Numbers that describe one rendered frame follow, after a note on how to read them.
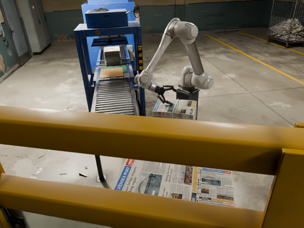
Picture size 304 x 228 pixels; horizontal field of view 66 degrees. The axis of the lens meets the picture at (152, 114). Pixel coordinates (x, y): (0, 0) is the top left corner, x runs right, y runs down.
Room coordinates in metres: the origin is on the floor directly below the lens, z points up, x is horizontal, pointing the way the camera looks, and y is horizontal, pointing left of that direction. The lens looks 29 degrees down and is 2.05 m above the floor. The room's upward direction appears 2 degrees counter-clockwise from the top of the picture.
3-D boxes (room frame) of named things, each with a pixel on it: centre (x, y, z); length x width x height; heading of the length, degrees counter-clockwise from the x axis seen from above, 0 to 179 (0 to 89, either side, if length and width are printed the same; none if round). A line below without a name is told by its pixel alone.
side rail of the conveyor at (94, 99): (2.78, 0.74, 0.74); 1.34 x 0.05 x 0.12; 7
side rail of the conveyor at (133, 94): (2.84, 0.24, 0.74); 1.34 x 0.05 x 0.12; 7
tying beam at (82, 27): (3.82, 0.62, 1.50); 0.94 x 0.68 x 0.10; 97
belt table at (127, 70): (3.82, 0.62, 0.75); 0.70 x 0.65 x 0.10; 7
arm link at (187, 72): (2.45, -0.43, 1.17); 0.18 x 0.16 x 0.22; 39
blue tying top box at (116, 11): (3.82, 0.62, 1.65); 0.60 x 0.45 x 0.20; 97
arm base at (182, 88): (2.48, -0.41, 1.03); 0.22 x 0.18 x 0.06; 44
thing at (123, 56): (4.94, 0.77, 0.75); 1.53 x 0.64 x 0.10; 7
